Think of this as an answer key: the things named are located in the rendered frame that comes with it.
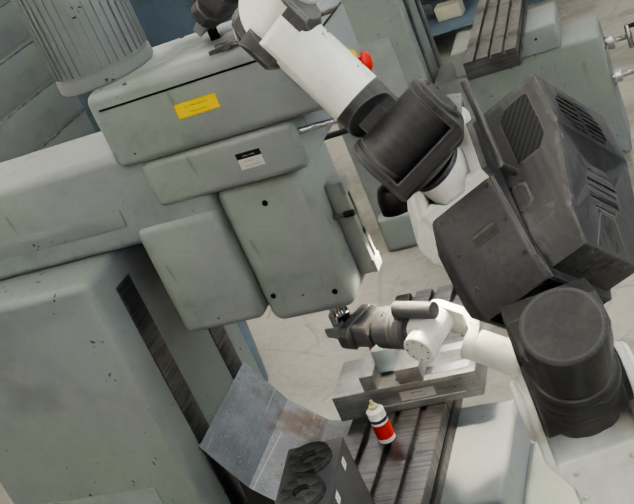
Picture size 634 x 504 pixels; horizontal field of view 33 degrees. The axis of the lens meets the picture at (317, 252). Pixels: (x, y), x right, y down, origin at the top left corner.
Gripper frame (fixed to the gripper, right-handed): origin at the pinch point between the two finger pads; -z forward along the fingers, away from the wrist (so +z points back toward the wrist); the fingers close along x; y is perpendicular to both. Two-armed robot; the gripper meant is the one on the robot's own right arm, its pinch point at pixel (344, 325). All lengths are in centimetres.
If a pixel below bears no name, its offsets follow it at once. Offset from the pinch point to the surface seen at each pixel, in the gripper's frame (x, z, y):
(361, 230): -3.4, 12.5, -21.4
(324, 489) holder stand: 36.8, 16.7, 10.3
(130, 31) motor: 7, -13, -74
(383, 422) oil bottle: 2.9, 1.9, 23.9
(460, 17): -513, -303, 97
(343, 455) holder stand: 25.6, 12.3, 12.3
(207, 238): 16.3, -8.3, -32.5
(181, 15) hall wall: -480, -549, 37
